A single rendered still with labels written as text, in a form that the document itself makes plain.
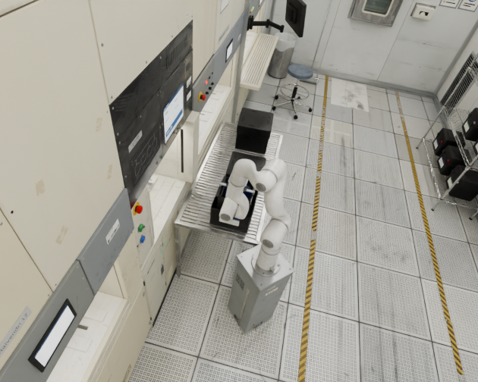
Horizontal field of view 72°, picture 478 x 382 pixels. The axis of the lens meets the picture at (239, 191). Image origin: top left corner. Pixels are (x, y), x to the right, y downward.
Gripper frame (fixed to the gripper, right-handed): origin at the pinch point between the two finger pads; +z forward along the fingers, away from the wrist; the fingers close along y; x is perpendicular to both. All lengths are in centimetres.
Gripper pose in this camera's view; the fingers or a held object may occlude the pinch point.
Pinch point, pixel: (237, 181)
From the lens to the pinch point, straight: 214.9
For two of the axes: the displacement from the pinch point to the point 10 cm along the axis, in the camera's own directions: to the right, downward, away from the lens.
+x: 1.1, -6.8, -7.2
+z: 2.3, -6.9, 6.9
